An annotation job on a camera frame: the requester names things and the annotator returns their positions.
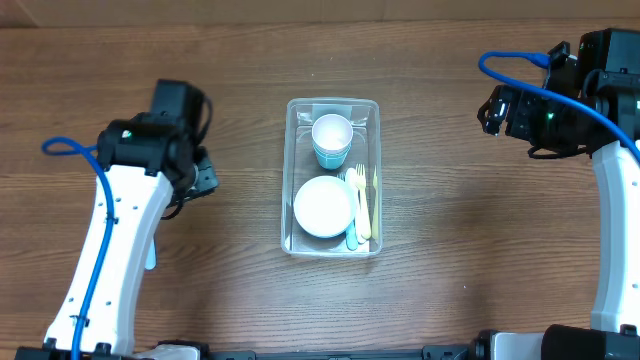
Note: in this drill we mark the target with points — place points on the white plastic spoon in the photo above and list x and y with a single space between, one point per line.
358 224

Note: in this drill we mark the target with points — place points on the white bowl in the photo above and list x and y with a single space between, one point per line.
324 206

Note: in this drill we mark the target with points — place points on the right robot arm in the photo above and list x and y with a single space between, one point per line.
592 109

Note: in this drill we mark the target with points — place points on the pale green fork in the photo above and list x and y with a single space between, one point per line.
351 237

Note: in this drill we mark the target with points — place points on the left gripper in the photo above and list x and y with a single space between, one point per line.
208 177

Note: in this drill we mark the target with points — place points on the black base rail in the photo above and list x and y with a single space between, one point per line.
429 352

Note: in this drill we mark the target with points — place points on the white fork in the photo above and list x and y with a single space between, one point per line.
151 261

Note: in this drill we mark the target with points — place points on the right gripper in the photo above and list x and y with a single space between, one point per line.
522 103

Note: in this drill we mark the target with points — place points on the clear plastic container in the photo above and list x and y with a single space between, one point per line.
301 165

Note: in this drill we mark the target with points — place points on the light blue plastic cup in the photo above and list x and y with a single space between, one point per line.
331 161

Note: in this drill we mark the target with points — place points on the yellow plastic fork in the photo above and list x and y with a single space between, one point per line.
361 183

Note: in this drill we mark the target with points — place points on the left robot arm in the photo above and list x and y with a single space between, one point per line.
143 166

